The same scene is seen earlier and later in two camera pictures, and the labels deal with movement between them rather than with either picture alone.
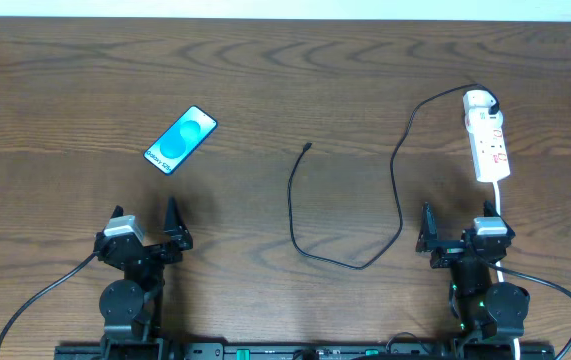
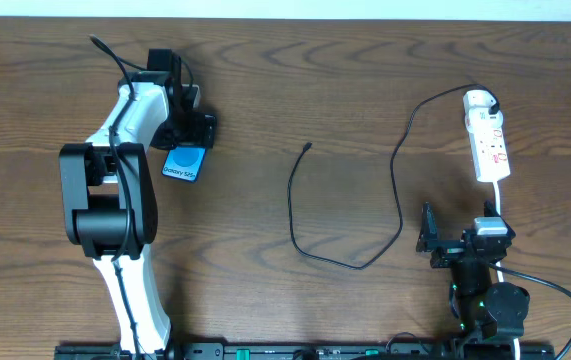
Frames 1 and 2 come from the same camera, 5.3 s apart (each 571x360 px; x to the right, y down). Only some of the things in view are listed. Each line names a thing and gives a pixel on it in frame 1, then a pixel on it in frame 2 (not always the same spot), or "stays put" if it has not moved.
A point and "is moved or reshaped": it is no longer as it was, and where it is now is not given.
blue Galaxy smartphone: [176, 146] is moved or reshaped
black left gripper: [147, 250] → [195, 132]
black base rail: [304, 351] stays put
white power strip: [489, 145] stays put
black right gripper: [458, 251] stays put
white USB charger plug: [479, 103] stays put
